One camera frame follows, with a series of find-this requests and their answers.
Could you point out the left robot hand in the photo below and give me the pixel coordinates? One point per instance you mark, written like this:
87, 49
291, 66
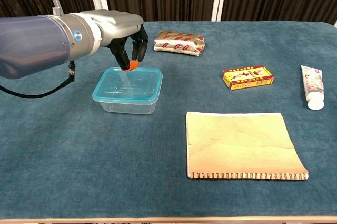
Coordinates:
118, 26

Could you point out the blue translucent plastic lid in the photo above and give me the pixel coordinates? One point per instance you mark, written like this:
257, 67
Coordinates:
137, 87

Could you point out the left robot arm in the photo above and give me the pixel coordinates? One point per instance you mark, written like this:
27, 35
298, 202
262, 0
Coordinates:
31, 44

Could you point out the clear plastic container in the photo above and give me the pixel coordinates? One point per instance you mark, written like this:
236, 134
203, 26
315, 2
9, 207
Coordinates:
131, 108

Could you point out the yellow and red small box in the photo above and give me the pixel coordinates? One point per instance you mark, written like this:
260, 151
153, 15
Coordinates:
247, 77

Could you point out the gold foil snack packet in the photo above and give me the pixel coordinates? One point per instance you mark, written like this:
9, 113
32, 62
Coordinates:
179, 43

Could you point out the teal tablecloth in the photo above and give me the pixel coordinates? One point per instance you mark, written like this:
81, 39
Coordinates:
79, 168

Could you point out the tan spiral notebook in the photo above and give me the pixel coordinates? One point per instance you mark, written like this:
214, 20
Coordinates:
242, 145

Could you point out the white toothpaste tube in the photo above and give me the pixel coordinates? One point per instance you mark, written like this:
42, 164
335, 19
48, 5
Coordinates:
313, 81

